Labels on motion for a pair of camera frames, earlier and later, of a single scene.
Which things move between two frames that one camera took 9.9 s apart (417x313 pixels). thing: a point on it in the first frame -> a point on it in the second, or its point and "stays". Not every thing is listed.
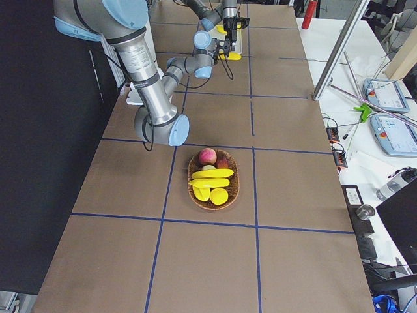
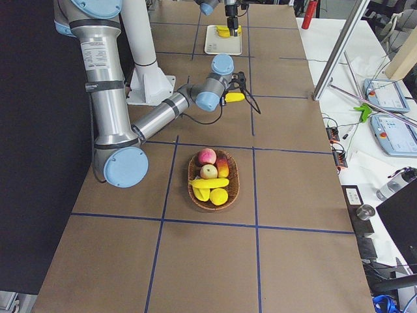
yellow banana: x=212 y=173 -> x=234 y=96
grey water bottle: x=396 y=180 stays
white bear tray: x=215 y=34 stays
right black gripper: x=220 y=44 -> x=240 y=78
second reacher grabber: x=354 y=75 stays
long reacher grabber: x=365 y=109 stays
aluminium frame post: x=340 y=49 stays
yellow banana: x=232 y=56 -> x=225 y=32
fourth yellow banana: x=209 y=182 stays
